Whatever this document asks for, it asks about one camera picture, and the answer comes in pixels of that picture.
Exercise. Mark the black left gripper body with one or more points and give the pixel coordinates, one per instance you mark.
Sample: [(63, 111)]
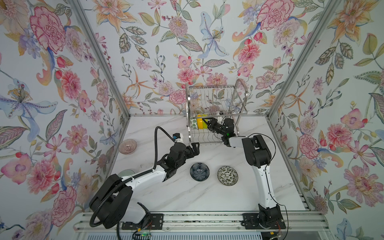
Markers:
[(188, 149)]

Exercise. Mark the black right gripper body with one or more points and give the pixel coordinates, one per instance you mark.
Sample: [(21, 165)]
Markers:
[(211, 123)]

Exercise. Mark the lime green bowl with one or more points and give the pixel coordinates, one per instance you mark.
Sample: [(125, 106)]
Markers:
[(204, 123)]

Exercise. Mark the yellow bowl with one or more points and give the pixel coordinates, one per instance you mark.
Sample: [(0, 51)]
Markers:
[(200, 122)]

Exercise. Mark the green leaf pattern bowl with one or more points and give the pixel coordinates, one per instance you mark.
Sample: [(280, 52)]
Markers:
[(194, 124)]

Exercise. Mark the dark blue flower bowl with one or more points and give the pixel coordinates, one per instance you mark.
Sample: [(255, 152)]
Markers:
[(199, 172)]

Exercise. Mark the pink striped ceramic bowl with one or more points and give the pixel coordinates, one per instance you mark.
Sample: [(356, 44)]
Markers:
[(127, 147)]

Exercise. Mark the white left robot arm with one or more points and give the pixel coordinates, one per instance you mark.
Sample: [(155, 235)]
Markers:
[(111, 203)]

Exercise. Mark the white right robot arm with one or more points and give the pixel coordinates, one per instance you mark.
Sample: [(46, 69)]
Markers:
[(259, 157)]

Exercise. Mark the black white speckled bowl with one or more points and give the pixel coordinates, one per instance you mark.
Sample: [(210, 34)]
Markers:
[(227, 176)]

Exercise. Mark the pale celadon bowl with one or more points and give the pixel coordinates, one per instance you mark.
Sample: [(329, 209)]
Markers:
[(125, 173)]

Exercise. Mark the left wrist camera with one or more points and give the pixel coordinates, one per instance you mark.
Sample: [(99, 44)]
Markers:
[(178, 138)]

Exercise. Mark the chrome wire dish rack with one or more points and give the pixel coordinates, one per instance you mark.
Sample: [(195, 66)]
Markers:
[(207, 100)]

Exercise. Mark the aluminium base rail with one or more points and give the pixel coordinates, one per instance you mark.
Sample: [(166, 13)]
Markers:
[(296, 225)]

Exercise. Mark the aluminium corner post right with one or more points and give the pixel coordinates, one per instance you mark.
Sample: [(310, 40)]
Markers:
[(303, 56)]

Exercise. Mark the aluminium corner post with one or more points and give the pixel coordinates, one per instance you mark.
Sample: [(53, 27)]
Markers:
[(303, 56), (91, 37)]

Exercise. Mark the aluminium corner post left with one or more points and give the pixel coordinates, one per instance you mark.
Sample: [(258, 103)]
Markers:
[(91, 37)]

